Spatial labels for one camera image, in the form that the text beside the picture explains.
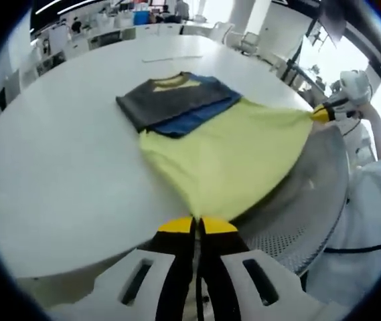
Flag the blue container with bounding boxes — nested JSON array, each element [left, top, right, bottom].
[[133, 9, 151, 25]]

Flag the long white counter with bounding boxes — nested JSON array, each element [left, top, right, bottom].
[[32, 19, 195, 51]]

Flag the black panel stand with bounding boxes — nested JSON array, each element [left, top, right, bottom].
[[289, 0, 349, 85]]

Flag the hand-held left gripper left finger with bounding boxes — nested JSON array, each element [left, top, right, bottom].
[[48, 215, 198, 321]]

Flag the white table strip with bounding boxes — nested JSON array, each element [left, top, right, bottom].
[[142, 55, 205, 64]]

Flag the white mesh office chair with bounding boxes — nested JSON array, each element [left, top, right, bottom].
[[240, 31, 262, 55], [210, 21, 235, 45]]

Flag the yellow garment blue grey sleeves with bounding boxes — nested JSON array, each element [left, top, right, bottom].
[[115, 70, 315, 223]]

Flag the white perforated chair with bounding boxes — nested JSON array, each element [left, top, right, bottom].
[[230, 125, 350, 282]]

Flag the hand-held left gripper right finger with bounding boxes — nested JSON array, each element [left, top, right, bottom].
[[198, 216, 345, 321]]

